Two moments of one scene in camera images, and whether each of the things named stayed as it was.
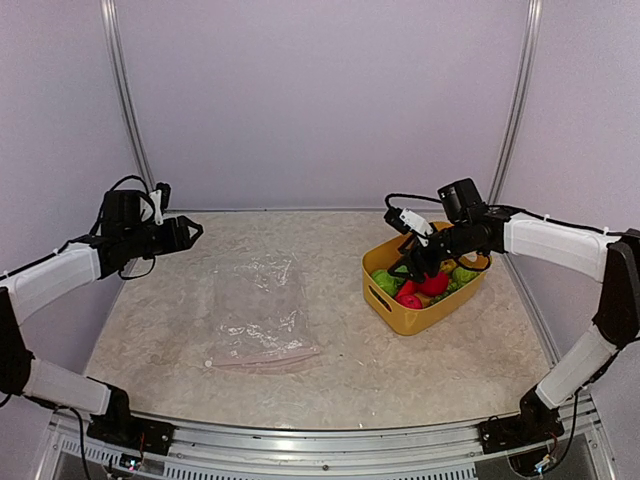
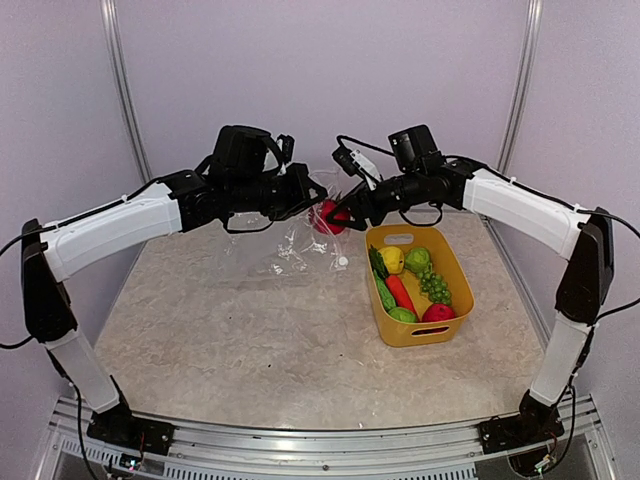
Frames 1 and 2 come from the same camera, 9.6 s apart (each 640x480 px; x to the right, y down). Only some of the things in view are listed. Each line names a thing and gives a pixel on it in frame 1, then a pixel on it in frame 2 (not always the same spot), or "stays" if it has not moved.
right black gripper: x=412 y=258 to x=359 y=208
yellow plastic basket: x=394 y=317 to x=448 y=260
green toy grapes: x=451 y=287 to x=435 y=286
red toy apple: x=409 y=301 to x=438 y=312
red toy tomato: x=433 y=286 to x=319 y=214
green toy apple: x=461 y=276 to x=403 y=314
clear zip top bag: x=259 y=321 to x=306 y=243
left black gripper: x=176 y=238 to x=302 y=198
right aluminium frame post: x=532 y=26 stays
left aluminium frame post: x=116 y=52 stays
